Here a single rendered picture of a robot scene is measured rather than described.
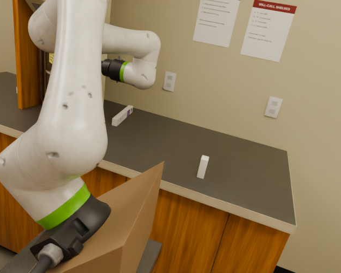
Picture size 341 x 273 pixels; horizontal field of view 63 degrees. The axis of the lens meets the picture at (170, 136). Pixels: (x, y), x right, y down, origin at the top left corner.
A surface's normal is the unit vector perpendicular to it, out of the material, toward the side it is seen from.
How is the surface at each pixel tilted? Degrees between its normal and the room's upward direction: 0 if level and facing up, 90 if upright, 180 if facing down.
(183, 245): 90
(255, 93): 90
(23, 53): 90
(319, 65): 90
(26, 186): 113
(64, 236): 36
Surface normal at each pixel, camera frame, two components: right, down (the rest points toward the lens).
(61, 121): 0.00, -0.55
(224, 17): -0.33, 0.33
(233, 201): 0.17, -0.90
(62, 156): 0.12, 0.33
